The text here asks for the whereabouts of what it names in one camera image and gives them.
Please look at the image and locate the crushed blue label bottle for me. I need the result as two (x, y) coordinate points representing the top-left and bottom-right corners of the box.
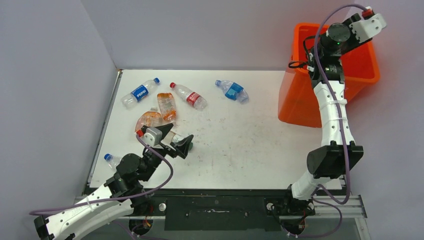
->
(215, 80), (249, 104)

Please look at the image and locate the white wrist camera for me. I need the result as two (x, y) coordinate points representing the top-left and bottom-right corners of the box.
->
(135, 127), (163, 147)
(349, 9), (387, 44)

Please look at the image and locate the crushed orange label bottle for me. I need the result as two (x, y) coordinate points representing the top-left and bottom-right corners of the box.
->
(157, 92), (177, 123)

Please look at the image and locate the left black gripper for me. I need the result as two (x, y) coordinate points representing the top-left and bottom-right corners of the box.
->
(140, 123), (193, 181)

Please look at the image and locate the clear Pepsi bottle top left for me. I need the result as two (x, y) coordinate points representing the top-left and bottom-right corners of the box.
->
(121, 77), (161, 110)

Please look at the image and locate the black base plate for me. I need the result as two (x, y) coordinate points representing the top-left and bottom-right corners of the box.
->
(128, 189), (316, 236)

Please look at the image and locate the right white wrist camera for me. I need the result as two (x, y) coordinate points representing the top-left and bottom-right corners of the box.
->
(349, 9), (387, 44)

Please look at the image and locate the blue cap bottle left edge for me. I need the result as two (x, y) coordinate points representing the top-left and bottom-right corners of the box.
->
(103, 153), (122, 171)

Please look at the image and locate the red cap water bottle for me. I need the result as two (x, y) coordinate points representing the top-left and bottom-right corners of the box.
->
(169, 82), (208, 111)

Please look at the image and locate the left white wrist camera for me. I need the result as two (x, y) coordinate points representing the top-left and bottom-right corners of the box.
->
(135, 127), (163, 147)

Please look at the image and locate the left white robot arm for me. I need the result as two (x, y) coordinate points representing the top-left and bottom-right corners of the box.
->
(30, 123), (194, 240)

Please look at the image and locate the orange plastic bin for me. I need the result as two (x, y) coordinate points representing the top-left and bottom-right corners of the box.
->
(277, 22), (381, 129)

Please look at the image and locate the flat orange crushed bottle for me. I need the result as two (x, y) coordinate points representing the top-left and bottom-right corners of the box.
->
(134, 106), (164, 132)

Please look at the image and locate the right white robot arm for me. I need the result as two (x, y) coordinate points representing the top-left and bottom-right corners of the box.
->
(282, 8), (387, 214)

